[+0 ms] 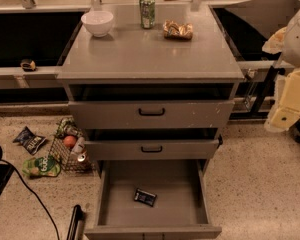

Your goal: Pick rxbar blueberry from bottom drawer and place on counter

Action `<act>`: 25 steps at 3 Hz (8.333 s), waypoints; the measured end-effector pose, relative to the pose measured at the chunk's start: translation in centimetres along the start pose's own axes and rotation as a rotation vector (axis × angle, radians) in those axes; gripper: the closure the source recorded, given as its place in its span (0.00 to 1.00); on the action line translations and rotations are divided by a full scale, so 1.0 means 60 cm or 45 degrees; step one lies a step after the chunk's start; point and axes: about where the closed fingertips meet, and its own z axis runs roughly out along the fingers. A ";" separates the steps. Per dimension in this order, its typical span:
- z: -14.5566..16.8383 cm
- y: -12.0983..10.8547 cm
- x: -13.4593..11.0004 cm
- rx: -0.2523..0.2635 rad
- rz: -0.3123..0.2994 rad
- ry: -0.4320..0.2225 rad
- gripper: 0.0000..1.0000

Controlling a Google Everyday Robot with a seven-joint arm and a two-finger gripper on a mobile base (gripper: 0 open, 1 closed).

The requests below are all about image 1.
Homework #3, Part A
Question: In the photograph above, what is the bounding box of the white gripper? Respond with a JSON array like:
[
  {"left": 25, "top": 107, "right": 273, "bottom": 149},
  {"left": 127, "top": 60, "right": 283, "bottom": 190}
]
[{"left": 262, "top": 27, "right": 300, "bottom": 133}]

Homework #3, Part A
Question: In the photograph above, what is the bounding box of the dark blue rxbar wrapper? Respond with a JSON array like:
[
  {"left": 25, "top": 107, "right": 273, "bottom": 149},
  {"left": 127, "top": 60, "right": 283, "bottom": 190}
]
[{"left": 134, "top": 188, "right": 157, "bottom": 207}]

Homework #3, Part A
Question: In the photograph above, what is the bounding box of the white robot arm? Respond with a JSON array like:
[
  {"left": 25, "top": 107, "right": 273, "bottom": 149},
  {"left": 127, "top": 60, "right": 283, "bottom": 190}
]
[{"left": 262, "top": 10, "right": 300, "bottom": 132}]

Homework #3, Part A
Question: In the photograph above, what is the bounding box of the grey middle drawer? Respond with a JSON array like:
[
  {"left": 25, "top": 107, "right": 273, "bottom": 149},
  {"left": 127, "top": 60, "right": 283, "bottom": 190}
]
[{"left": 85, "top": 140, "right": 219, "bottom": 161}]

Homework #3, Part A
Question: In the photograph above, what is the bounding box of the grey drawer cabinet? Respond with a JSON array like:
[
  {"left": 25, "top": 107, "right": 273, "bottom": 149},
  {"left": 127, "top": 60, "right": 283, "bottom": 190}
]
[{"left": 56, "top": 2, "right": 246, "bottom": 172}]

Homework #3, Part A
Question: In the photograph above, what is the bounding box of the grey open bottom drawer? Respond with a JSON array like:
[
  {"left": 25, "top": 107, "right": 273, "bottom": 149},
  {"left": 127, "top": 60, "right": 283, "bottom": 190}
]
[{"left": 85, "top": 160, "right": 222, "bottom": 240}]

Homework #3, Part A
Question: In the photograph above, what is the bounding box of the grey top drawer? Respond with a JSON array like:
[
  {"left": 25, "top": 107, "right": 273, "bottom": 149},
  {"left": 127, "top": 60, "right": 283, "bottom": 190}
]
[{"left": 69, "top": 101, "right": 234, "bottom": 129}]

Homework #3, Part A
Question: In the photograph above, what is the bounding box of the black tray stand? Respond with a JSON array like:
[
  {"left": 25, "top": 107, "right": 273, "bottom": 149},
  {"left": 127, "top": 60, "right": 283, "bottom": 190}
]
[{"left": 224, "top": 0, "right": 300, "bottom": 144}]

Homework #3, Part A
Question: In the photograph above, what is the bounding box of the gold crinkled snack bag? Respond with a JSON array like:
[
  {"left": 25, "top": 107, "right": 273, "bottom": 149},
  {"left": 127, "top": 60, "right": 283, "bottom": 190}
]
[{"left": 163, "top": 20, "right": 193, "bottom": 40}]

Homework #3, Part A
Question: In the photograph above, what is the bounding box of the green soda can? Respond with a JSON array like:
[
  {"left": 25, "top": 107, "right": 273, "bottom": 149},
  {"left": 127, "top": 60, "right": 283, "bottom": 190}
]
[{"left": 139, "top": 0, "right": 155, "bottom": 29}]

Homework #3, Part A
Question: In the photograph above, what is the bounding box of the white bowl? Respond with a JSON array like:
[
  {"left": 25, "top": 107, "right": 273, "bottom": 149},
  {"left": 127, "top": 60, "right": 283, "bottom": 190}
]
[{"left": 81, "top": 11, "right": 114, "bottom": 37}]

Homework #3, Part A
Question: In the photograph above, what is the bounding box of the silver can in basket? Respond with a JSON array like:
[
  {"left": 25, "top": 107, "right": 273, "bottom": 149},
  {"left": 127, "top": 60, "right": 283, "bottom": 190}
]
[{"left": 77, "top": 152, "right": 90, "bottom": 167}]

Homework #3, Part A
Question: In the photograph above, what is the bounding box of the green bag in basket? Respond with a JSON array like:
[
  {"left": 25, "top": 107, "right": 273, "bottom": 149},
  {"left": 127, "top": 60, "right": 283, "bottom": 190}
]
[{"left": 55, "top": 118, "right": 81, "bottom": 138}]

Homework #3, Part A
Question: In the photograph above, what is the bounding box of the orange fruit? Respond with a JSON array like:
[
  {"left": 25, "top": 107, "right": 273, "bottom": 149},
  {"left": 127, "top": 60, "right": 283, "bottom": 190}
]
[{"left": 63, "top": 135, "right": 77, "bottom": 148}]

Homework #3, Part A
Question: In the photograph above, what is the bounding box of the green snack bag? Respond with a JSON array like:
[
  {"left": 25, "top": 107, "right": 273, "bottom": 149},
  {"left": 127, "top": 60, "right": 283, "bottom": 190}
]
[{"left": 22, "top": 155, "right": 61, "bottom": 177}]

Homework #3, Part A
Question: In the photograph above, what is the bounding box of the black object bottom edge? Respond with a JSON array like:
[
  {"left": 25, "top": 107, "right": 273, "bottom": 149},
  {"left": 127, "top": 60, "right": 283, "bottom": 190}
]
[{"left": 66, "top": 205, "right": 85, "bottom": 240}]

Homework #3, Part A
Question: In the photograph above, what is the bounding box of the yellow black tape measure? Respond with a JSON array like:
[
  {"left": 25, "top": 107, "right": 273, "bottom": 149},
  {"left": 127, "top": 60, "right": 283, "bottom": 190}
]
[{"left": 20, "top": 59, "right": 36, "bottom": 72}]

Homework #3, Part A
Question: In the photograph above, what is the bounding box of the blue chip bag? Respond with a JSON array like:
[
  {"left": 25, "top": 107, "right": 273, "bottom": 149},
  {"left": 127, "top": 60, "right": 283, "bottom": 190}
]
[{"left": 13, "top": 126, "right": 46, "bottom": 155}]

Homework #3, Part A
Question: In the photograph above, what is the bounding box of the wire basket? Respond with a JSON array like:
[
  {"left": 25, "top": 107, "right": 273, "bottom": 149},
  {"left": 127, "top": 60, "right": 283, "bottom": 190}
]
[{"left": 49, "top": 127, "right": 93, "bottom": 173}]

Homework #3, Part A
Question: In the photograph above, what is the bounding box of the black cable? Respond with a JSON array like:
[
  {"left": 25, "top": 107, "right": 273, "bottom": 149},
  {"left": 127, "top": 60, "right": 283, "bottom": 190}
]
[{"left": 0, "top": 159, "right": 62, "bottom": 240}]

